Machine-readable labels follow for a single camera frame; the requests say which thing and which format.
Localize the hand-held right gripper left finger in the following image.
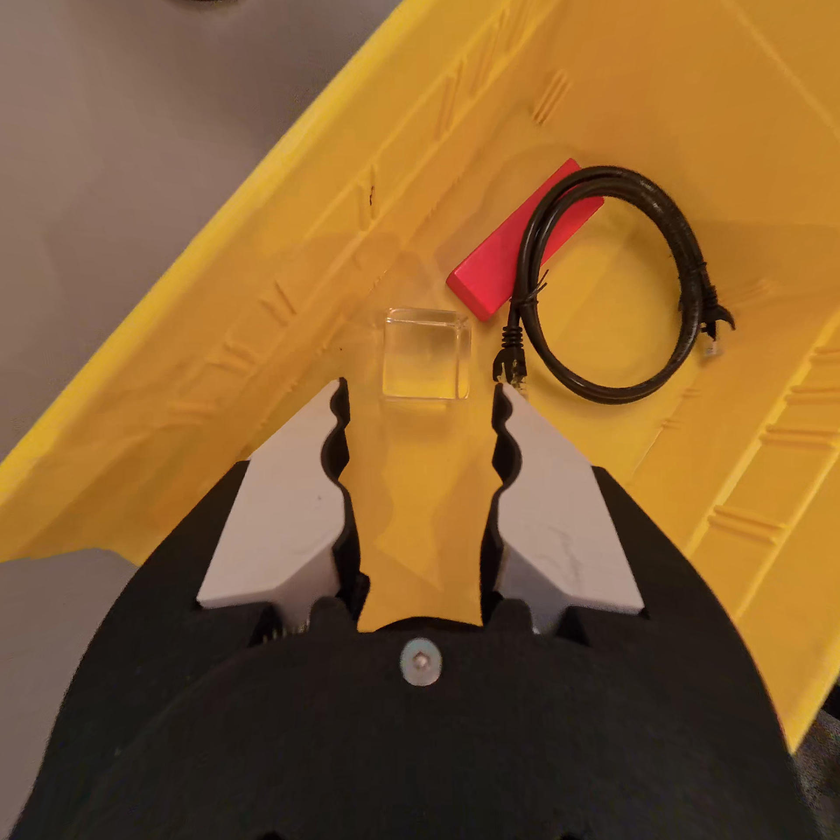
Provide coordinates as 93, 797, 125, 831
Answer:
196, 377, 370, 630

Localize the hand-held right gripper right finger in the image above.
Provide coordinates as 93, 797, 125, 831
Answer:
482, 382, 645, 635

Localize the yellow plastic bin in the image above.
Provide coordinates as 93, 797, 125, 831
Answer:
0, 0, 840, 752

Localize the red wooden block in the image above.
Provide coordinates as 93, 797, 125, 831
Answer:
446, 157, 605, 322

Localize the black ethernet cable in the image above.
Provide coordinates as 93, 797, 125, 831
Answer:
492, 165, 736, 404

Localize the clear glass cube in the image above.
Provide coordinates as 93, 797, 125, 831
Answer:
382, 307, 472, 401

